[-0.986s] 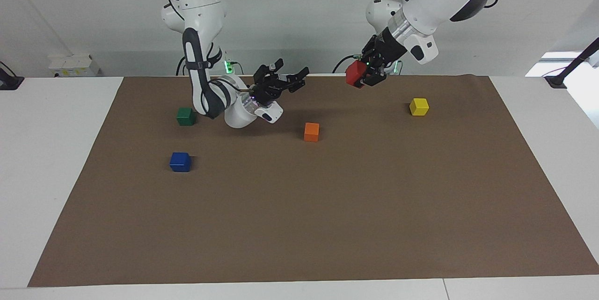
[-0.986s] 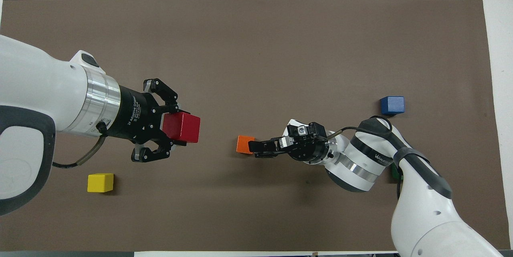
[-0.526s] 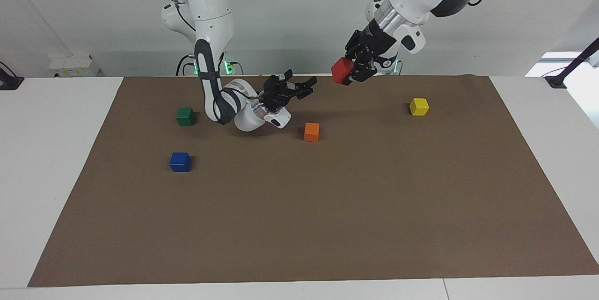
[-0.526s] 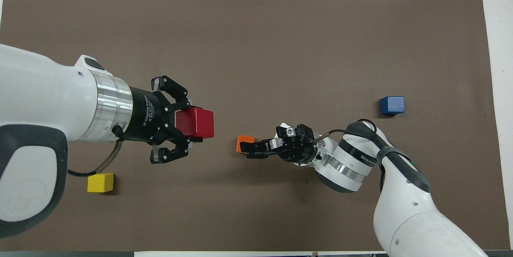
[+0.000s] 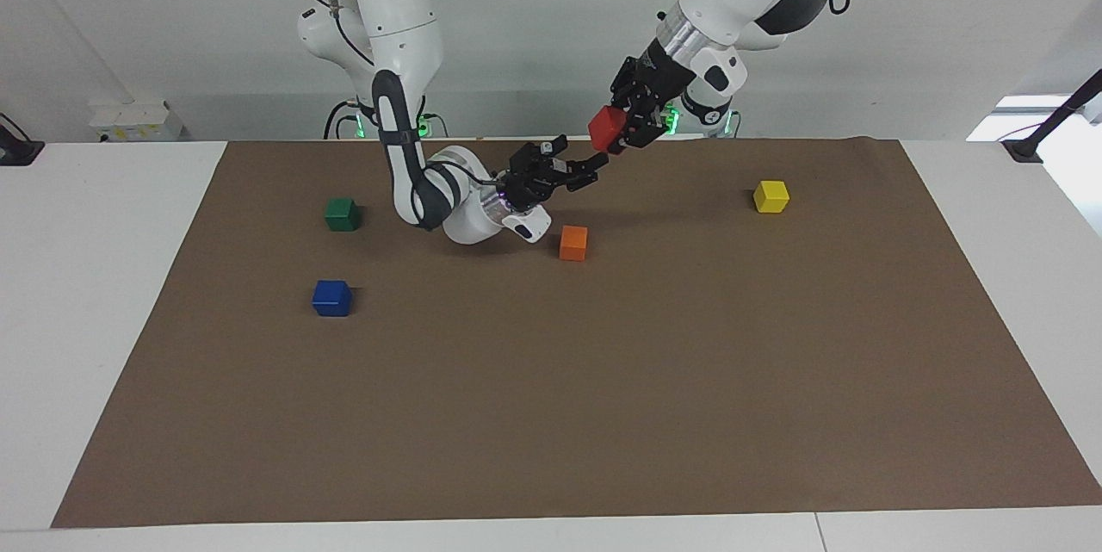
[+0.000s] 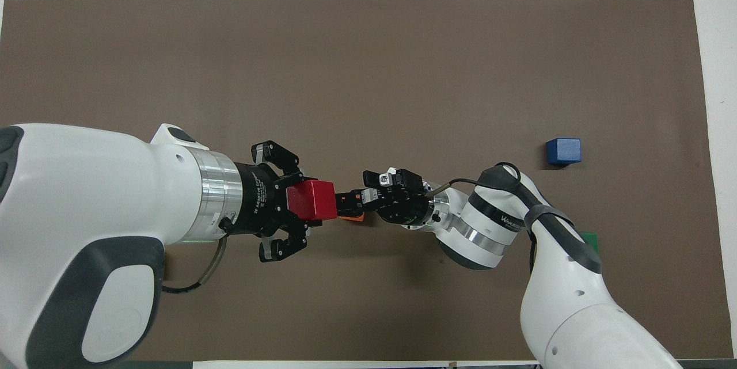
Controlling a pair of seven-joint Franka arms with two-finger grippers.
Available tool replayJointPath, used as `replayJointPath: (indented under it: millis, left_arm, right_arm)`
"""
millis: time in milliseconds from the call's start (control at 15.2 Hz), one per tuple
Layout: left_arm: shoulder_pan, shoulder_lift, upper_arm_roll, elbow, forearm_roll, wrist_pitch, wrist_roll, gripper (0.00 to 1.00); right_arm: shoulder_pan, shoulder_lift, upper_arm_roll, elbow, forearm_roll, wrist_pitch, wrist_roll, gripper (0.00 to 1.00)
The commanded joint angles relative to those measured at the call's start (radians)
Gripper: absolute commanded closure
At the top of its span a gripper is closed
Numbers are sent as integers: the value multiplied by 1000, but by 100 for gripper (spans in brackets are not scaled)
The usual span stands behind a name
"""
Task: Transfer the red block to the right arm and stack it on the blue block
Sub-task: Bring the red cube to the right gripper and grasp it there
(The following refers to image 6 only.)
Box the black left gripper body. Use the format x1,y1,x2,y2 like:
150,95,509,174
230,162,288,237

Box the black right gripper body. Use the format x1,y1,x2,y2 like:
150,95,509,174
375,180,431,226

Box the red wooden block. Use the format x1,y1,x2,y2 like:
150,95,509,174
287,180,338,222

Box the blue wooden block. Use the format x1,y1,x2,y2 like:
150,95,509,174
546,138,582,166

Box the brown paper mat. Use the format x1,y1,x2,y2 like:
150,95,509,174
0,0,717,361

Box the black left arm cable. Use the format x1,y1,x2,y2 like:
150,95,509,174
161,239,228,295

